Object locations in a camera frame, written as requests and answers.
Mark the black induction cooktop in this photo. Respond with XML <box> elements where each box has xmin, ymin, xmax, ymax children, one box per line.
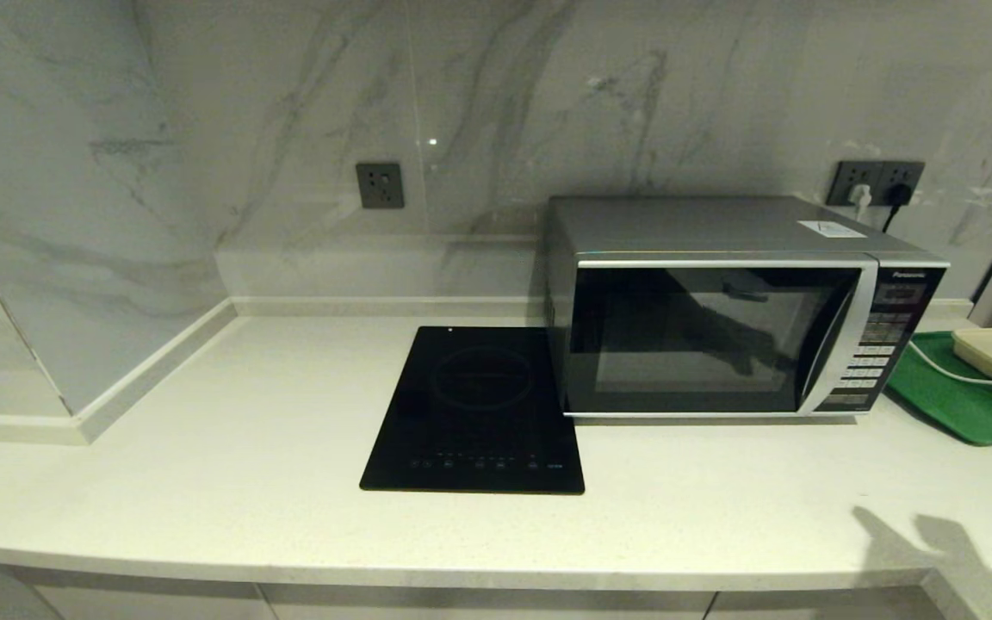
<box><xmin>359</xmin><ymin>325</ymin><xmax>586</xmax><ymax>495</ymax></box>

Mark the green plastic tray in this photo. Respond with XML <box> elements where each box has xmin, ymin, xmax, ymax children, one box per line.
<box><xmin>885</xmin><ymin>332</ymin><xmax>992</xmax><ymax>447</ymax></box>

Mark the silver microwave oven body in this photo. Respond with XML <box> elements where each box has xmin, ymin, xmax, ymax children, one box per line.
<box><xmin>545</xmin><ymin>195</ymin><xmax>952</xmax><ymax>425</ymax></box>

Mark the white power cable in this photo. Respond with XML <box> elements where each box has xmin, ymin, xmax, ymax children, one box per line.
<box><xmin>909</xmin><ymin>343</ymin><xmax>992</xmax><ymax>422</ymax></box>

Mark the grey single wall socket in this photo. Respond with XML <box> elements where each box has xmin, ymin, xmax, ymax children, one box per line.
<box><xmin>355</xmin><ymin>162</ymin><xmax>405</xmax><ymax>210</ymax></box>

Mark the grey double wall socket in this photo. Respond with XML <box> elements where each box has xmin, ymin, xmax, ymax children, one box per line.
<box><xmin>827</xmin><ymin>160</ymin><xmax>927</xmax><ymax>208</ymax></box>

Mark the white paper sheet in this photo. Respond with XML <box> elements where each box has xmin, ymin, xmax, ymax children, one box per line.
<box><xmin>797</xmin><ymin>220</ymin><xmax>869</xmax><ymax>239</ymax></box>

